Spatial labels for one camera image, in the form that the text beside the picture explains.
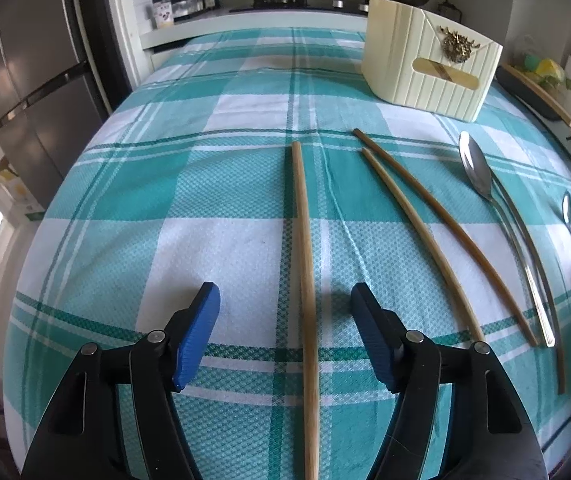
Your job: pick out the black glass gas stove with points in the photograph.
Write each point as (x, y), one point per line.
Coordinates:
(285, 2)

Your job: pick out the black flat tray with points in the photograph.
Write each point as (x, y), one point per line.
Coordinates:
(530, 92)

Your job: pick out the yellow and green bag bundle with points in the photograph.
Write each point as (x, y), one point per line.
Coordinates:
(545, 70)

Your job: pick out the cream ribbed utensil holder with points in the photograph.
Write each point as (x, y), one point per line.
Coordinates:
(415, 85)

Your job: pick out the teal plaid tablecloth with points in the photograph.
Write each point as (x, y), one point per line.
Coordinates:
(165, 185)

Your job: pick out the clear spice jar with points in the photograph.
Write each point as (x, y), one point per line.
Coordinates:
(180, 9)
(195, 6)

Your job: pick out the cardboard box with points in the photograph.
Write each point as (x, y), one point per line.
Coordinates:
(15, 192)

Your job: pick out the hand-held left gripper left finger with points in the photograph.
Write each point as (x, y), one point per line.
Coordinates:
(200, 335)

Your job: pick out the wooden cutting board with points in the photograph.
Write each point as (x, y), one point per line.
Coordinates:
(560, 110)

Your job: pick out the grey steel refrigerator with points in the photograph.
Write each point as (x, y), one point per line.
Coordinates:
(30, 60)

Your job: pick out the wooden chopstick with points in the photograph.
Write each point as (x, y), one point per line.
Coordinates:
(428, 240)
(465, 231)
(305, 285)
(558, 350)

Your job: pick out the white label spice jar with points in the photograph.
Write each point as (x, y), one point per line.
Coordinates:
(162, 12)

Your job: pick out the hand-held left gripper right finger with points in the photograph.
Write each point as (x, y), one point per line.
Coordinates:
(375, 335)

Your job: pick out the large steel spoon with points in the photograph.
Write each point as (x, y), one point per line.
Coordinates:
(475, 170)

